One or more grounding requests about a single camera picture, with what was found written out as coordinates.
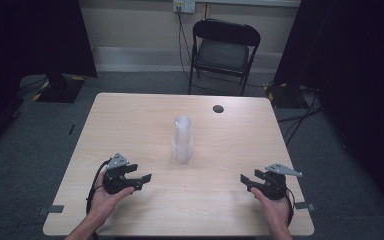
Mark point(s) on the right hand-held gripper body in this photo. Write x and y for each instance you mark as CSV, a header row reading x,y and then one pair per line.
x,y
275,186

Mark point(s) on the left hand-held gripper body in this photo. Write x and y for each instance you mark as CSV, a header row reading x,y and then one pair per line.
x,y
115,181

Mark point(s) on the stack of clear plastic cups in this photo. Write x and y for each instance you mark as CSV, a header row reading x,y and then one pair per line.
x,y
182,143

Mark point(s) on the person's left hand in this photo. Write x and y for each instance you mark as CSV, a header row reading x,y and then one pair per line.
x,y
105,201

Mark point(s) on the person's right hand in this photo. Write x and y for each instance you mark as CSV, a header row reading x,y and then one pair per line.
x,y
275,210

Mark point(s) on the grey tape strip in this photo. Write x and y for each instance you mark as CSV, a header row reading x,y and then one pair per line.
x,y
55,209
304,206

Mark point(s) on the black round table grommet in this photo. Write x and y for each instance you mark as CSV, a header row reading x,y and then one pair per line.
x,y
218,108

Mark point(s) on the black stand base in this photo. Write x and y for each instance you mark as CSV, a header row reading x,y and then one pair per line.
x,y
285,96
61,88

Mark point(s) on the black folding chair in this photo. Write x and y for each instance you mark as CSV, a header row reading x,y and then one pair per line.
x,y
223,55

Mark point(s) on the black curtain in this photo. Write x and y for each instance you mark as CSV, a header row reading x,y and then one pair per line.
x,y
360,83
20,50

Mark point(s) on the white wall socket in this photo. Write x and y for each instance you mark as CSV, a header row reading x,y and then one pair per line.
x,y
184,6

